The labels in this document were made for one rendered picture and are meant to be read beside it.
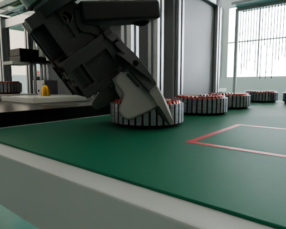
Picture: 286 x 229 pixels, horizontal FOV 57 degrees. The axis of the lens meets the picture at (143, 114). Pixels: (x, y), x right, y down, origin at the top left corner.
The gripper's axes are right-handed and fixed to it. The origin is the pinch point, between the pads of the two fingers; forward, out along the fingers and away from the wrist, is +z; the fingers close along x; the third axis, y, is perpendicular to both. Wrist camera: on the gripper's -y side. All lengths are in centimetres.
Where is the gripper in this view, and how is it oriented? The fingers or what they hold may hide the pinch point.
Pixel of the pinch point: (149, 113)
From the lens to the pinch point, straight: 41.1
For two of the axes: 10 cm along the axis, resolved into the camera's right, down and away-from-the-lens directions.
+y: -7.1, 6.3, -3.1
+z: 5.0, 7.7, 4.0
